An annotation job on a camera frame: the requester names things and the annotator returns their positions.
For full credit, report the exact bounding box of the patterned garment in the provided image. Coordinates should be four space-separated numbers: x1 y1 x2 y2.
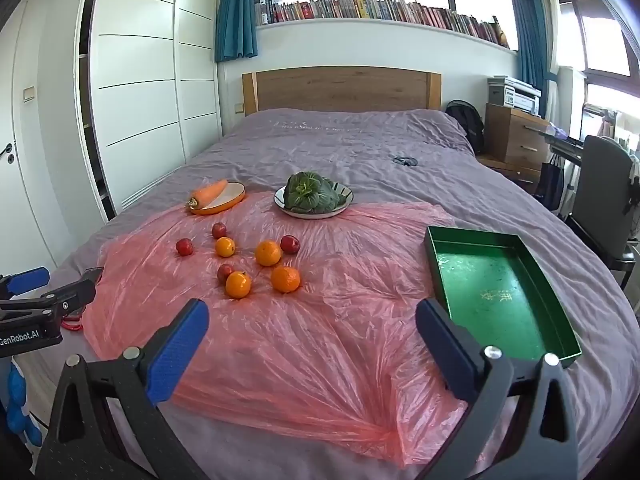
622 155 640 211

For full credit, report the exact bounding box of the orange rimmed plate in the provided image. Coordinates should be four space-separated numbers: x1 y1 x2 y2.
189 181 247 216

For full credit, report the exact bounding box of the carrot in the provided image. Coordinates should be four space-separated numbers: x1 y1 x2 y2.
187 180 229 209

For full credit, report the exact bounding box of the wooden dresser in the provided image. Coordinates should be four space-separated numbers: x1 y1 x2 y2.
484 103 551 171

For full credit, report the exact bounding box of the blue object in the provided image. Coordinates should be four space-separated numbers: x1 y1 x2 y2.
5 360 43 448

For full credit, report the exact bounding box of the green metal tray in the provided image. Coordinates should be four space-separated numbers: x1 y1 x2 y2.
424 225 583 369

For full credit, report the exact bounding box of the white printer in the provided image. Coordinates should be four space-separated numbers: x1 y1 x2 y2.
504 77 542 113

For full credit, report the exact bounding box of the wooden headboard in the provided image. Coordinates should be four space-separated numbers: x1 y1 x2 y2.
242 66 443 117

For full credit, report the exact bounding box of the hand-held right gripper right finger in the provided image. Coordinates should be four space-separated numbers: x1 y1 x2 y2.
415 298 581 480

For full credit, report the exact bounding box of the pink plastic sheet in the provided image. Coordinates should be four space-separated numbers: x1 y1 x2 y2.
82 191 506 468

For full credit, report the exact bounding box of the grey office chair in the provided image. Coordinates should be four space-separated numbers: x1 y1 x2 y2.
565 135 640 291

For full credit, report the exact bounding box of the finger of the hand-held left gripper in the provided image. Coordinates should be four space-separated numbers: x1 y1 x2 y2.
0 267 51 301
0 266 104 323

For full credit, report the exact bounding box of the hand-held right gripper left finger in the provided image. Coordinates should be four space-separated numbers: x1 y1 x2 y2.
42 298 210 480

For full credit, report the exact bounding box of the white wardrobe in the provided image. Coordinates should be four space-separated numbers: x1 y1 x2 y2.
75 0 223 216

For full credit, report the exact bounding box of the blue curtain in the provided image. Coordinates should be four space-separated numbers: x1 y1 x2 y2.
215 0 259 63
510 0 556 106

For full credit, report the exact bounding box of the bok choy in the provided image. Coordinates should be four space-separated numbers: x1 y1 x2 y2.
284 171 341 213

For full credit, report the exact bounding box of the navy bag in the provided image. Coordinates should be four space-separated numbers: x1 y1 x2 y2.
535 157 566 211

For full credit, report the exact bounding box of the grey desk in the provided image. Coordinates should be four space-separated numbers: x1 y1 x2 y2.
547 137 586 161

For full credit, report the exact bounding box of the black backpack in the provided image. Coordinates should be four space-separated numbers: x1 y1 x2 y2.
445 100 485 156

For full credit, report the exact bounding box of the row of books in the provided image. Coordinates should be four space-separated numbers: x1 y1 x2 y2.
254 0 511 50

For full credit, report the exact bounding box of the white plate green pattern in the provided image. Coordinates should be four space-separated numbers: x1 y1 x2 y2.
274 183 355 219

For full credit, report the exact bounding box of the white door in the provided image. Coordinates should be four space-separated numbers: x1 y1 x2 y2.
0 0 61 281

